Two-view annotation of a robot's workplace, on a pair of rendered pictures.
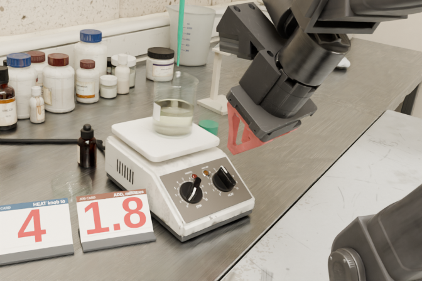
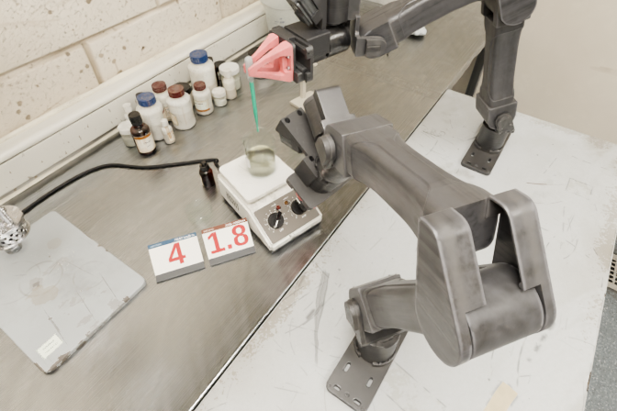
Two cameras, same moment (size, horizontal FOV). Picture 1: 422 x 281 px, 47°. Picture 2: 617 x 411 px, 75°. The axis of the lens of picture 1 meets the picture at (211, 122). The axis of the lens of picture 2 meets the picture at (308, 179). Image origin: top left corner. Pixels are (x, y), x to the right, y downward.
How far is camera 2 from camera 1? 0.31 m
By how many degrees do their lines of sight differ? 23
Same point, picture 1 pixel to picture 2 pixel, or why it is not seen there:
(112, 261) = (229, 272)
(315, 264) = (358, 263)
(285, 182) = (349, 188)
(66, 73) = (184, 103)
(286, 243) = (341, 247)
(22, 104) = (157, 131)
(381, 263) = (367, 317)
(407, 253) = (378, 319)
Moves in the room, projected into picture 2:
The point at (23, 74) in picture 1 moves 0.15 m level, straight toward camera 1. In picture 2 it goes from (151, 111) to (157, 150)
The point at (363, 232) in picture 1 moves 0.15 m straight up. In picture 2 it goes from (360, 297) to (373, 232)
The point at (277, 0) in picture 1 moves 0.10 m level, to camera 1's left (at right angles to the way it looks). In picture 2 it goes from (313, 123) to (244, 120)
